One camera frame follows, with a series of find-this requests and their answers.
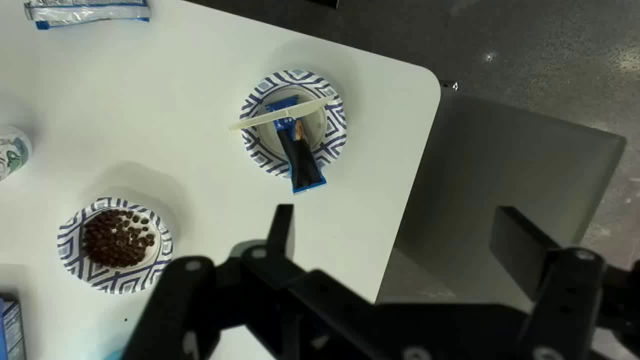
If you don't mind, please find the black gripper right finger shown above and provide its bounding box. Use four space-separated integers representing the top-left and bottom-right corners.
489 205 560 298

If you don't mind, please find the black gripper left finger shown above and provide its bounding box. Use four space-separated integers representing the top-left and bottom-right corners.
266 204 294 255

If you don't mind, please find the patterned paper bowl with beans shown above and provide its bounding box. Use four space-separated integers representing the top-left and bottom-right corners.
55 198 173 294

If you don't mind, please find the patterned paper bowl with wrapper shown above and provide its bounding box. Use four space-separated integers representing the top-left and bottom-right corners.
239 70 347 177

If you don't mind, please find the printed paper cup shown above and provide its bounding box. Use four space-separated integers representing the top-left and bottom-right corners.
0 125 31 179

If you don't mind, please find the blue black snack wrapper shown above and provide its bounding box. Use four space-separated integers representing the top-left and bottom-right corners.
273 117 326 191

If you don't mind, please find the blue cookie box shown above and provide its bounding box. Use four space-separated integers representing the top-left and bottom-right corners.
0 294 25 360

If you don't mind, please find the silver blue snack packet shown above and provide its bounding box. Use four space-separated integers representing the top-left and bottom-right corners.
24 0 151 29

